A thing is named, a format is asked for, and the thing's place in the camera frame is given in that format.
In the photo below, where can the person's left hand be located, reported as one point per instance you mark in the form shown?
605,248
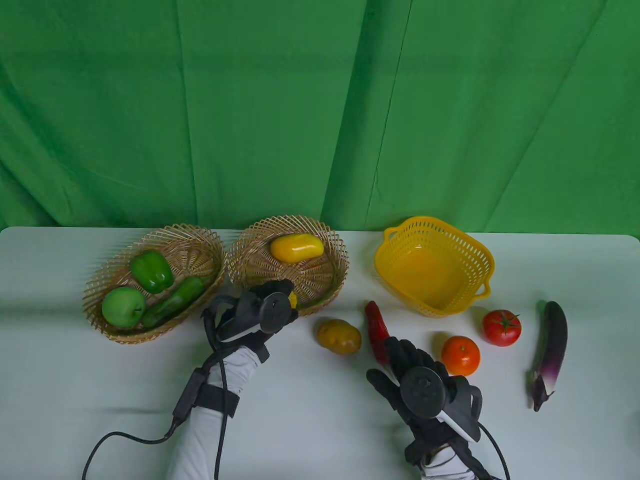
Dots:
240,320

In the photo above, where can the person's right hand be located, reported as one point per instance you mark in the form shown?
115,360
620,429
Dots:
422,395

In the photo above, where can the orange tangerine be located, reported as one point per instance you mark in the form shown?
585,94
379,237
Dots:
460,356

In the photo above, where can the yellow corn piece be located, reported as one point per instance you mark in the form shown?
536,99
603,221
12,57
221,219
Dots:
293,301

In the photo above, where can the long green pepper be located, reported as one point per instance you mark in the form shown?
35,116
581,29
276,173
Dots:
175,300

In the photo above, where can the round wicker basket container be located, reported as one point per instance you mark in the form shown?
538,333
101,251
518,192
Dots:
310,280

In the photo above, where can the oval wicker basket container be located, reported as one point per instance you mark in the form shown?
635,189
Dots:
195,250

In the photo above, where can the red chili pepper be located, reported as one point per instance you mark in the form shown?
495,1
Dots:
375,322

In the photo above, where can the yellow mango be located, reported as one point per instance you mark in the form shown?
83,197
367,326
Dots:
296,247

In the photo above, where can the green bell pepper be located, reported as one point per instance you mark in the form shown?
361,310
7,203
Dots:
152,271

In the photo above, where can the yellow-brown potato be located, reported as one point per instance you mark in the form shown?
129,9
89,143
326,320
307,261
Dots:
339,337

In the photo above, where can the red tomato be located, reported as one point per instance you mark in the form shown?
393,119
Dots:
501,329

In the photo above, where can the green apple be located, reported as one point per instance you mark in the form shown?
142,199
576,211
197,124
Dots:
122,309

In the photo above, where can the yellow plastic basket container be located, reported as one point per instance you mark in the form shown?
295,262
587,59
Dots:
430,272

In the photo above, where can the purple eggplant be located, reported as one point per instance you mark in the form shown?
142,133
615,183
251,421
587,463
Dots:
552,345

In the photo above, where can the black left forearm sensor box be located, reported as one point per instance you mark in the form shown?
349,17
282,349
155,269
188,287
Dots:
190,397

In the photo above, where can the person's right forearm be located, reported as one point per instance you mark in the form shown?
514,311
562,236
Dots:
442,470

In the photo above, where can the person's left forearm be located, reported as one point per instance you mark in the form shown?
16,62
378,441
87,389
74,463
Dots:
200,450

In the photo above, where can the green backdrop cloth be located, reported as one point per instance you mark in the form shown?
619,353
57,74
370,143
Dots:
300,100

